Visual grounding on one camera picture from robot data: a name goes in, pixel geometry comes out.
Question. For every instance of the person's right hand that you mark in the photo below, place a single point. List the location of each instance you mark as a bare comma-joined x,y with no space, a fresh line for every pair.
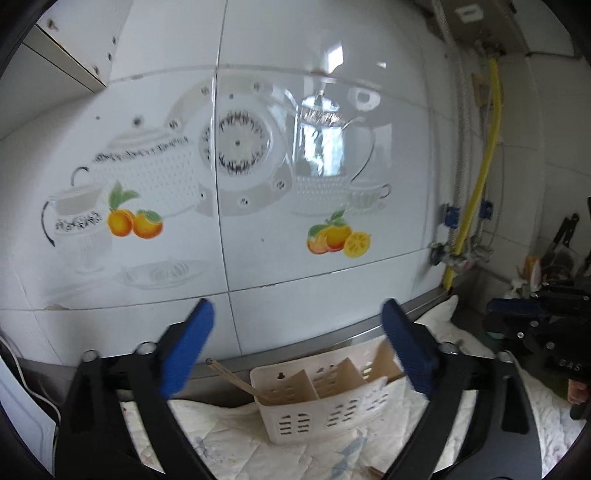
576,392

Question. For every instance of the blue pipe clip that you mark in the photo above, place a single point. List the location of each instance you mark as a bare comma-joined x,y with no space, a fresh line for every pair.
486,210
451,216

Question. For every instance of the white wall cabinet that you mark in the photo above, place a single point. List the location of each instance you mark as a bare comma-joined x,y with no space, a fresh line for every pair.
69,41

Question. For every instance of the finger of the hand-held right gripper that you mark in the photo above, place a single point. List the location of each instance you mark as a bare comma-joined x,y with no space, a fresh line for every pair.
503,311

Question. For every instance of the white plastic utensil holder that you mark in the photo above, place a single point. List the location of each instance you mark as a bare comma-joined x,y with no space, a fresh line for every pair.
332,410

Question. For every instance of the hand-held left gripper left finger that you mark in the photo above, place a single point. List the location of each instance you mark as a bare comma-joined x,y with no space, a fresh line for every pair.
189,346

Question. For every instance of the white quilted cloth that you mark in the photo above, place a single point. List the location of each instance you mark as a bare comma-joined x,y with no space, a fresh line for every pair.
240,443

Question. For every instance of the thin wooden chopstick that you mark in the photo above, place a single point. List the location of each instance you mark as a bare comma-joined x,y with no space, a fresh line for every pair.
231,376

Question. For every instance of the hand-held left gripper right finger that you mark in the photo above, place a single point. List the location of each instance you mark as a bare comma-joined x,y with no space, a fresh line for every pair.
411,346

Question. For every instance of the metal gas valve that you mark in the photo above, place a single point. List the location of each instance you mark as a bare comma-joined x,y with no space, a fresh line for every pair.
457,261

